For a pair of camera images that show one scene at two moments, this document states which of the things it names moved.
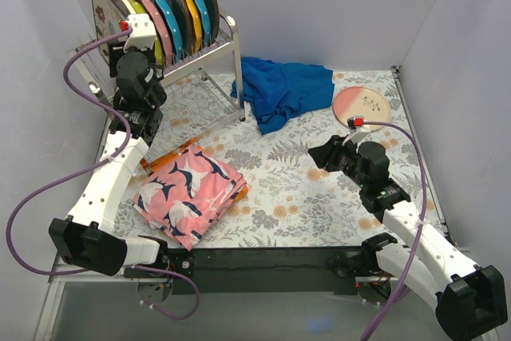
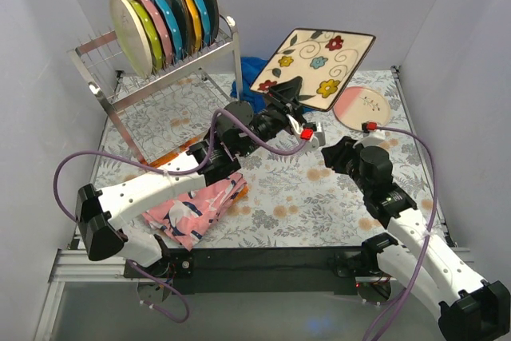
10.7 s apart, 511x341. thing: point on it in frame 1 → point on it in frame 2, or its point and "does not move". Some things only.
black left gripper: x=116 y=58 → x=286 y=105
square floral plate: x=108 y=14 → x=325 y=61
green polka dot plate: x=139 y=9 does not move
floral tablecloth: x=290 y=200 does not move
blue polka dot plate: x=171 y=24 does not move
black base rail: x=302 y=271 does not move
